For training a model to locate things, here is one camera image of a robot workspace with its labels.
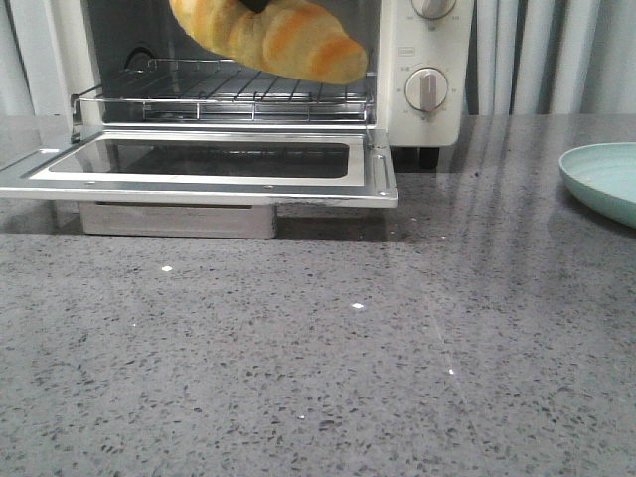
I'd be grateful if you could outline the light green round plate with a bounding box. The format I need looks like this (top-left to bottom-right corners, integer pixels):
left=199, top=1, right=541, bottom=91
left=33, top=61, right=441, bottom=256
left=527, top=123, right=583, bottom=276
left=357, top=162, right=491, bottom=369
left=558, top=142, right=635, bottom=228

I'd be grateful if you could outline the white Toshiba toaster oven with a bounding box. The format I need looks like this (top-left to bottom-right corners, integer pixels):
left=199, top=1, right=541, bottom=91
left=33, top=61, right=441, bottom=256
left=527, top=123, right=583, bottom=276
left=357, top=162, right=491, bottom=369
left=9, top=0, right=475, bottom=169

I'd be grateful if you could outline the oven control knob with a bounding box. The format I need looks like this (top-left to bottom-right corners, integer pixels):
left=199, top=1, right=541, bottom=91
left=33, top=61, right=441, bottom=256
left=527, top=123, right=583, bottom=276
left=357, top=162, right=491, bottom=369
left=411, top=0, right=456, bottom=20
left=404, top=68, right=448, bottom=112

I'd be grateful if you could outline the lower oven control knob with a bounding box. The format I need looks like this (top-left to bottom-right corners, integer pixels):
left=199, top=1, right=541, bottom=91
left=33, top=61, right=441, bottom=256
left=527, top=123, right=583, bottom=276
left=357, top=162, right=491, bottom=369
left=404, top=68, right=448, bottom=112

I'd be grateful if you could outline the golden croissant bread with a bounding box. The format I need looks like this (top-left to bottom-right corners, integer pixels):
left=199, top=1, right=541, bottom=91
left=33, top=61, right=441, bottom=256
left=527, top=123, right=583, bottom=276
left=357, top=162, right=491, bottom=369
left=170, top=0, right=368, bottom=84

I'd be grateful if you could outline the metal oven wire rack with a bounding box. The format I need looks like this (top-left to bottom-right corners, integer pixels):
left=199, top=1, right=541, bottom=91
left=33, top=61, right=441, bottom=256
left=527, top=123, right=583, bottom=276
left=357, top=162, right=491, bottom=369
left=71, top=59, right=375, bottom=125

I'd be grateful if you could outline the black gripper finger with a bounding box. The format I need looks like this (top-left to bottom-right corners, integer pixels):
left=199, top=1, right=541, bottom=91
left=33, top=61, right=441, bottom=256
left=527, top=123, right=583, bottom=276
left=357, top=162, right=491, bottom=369
left=240, top=0, right=271, bottom=14

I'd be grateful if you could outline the upper oven control knob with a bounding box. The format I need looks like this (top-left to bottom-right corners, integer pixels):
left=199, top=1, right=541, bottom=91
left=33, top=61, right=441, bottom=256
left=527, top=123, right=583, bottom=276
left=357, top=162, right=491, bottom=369
left=411, top=0, right=456, bottom=20

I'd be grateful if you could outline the glass oven door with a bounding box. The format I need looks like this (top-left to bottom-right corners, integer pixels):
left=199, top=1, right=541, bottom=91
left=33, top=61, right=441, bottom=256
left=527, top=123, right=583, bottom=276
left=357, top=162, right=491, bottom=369
left=1, top=127, right=398, bottom=208

